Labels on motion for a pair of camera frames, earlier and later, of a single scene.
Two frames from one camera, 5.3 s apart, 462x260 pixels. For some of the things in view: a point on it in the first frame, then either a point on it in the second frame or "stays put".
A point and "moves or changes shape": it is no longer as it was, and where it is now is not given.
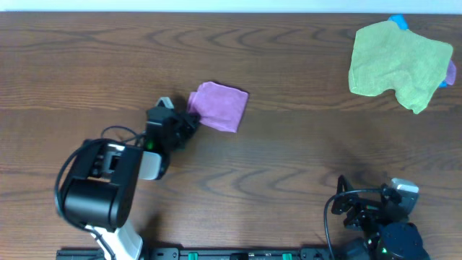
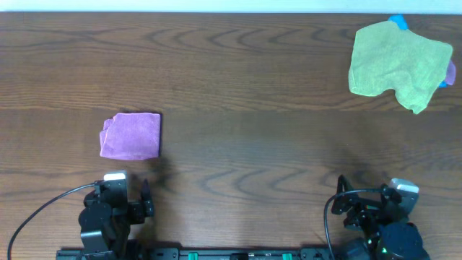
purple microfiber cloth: [218, 105] moves or changes shape
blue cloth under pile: [400, 19] stays put
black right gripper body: [363, 218] stays put
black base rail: [241, 253] stays put
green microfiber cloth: [386, 57] stays put
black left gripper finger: [192, 119] to [146, 191]
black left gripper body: [179, 127] to [136, 210]
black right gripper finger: [343, 185] stays put
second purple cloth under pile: [451, 73] stays put
